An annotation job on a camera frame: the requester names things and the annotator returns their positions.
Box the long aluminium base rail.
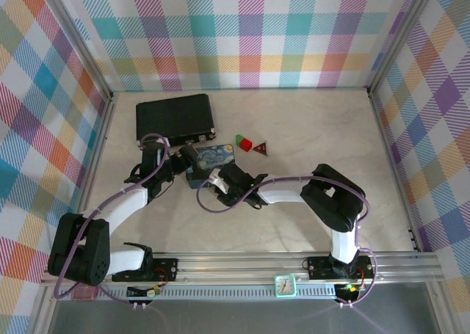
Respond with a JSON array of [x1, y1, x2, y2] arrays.
[[39, 251, 444, 288]]

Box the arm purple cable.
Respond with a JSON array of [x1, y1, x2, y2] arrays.
[[197, 175, 376, 308], [54, 132, 172, 308]]

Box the small controller board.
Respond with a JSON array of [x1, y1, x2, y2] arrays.
[[334, 283, 363, 298], [126, 285, 163, 299]]

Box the red and green block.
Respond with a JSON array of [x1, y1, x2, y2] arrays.
[[235, 134, 253, 153]]

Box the grey slotted cable duct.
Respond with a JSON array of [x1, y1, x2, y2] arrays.
[[58, 288, 339, 301]]

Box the small green square clock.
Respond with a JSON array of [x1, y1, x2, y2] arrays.
[[274, 274, 297, 299]]

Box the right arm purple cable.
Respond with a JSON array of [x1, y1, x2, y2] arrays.
[[197, 175, 376, 308]]

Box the black case with silver handle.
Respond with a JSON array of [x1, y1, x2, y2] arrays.
[[134, 93, 218, 150]]

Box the small pink box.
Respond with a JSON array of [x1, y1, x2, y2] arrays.
[[71, 284, 98, 301]]

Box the aluminium frame bar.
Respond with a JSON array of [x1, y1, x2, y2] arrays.
[[365, 0, 440, 98], [366, 87, 460, 334], [31, 91, 118, 334], [36, 0, 115, 99]]

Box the blue starry night box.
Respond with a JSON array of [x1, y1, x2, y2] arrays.
[[186, 142, 238, 190]]

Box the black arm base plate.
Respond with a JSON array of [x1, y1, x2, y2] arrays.
[[307, 255, 376, 280], [112, 258, 180, 283]]

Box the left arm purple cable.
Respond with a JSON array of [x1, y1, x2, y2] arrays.
[[54, 132, 172, 308]]

